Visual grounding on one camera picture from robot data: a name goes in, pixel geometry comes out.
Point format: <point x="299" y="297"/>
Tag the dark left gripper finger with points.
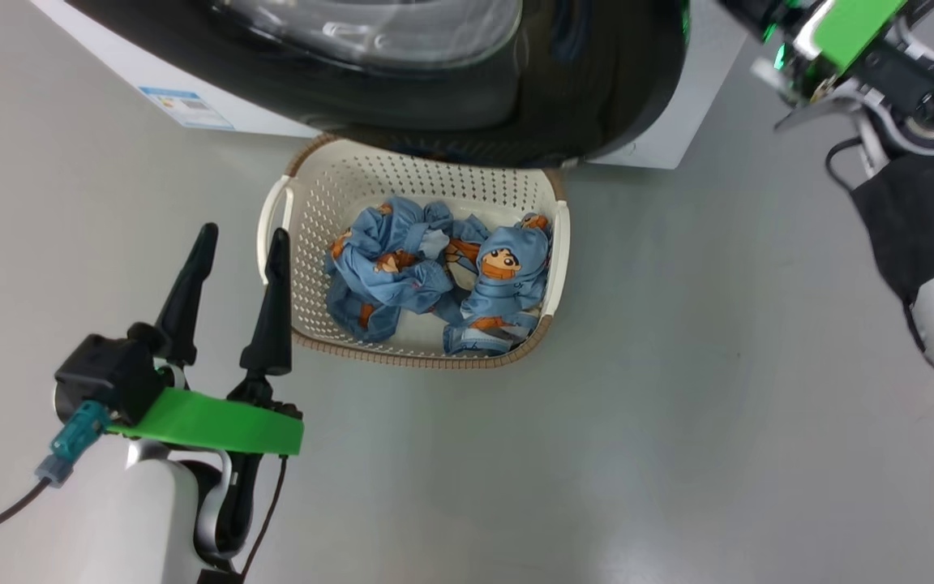
<point x="272" y="316"/>
<point x="185" y="300"/>

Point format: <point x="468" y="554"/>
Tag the black washing machine door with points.
<point x="434" y="113"/>

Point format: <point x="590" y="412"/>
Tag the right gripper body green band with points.
<point x="848" y="32"/>

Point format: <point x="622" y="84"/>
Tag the blue cartoon print garment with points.
<point x="390" y="276"/>
<point x="507" y="284"/>

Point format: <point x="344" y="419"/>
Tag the white washing machine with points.
<point x="678" y="122"/>

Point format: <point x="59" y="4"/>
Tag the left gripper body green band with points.
<point x="216" y="426"/>

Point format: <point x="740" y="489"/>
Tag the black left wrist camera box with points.
<point x="106" y="375"/>

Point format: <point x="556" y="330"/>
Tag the cream perforated laundry basket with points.
<point x="337" y="186"/>

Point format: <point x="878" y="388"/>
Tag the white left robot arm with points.
<point x="143" y="519"/>

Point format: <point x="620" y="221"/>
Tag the blue energy label sticker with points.
<point x="187" y="108"/>

